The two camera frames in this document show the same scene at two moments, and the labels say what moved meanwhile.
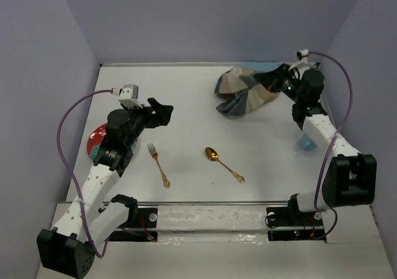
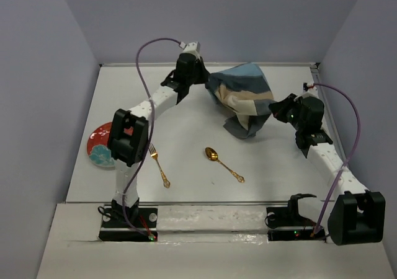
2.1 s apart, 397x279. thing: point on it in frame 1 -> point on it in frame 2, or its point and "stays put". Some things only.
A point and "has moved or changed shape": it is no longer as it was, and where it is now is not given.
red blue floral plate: x=97 y=139 stays put
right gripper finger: x=281 y=69 -> x=278 y=106
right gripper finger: x=270 y=80 -> x=283 y=114
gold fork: x=153 y=152 stays put
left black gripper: x=160 y=118 -> x=199 y=64
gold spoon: x=213 y=155 stays put
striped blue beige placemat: x=248 y=93 has moved or changed shape
